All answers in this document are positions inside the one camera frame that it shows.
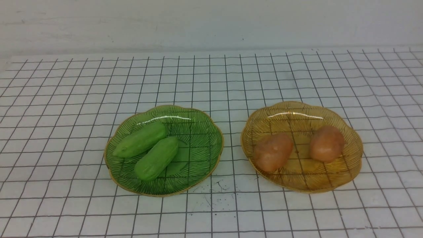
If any green cucumber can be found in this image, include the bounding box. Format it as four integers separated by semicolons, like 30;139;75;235
112;122;167;158
134;137;179;182

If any orange potato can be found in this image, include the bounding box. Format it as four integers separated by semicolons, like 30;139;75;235
253;133;294;172
309;125;345;163

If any green glass plate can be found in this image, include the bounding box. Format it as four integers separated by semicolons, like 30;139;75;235
103;105;224;196

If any amber glass plate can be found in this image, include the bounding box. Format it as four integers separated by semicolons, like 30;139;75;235
241;101;364;193

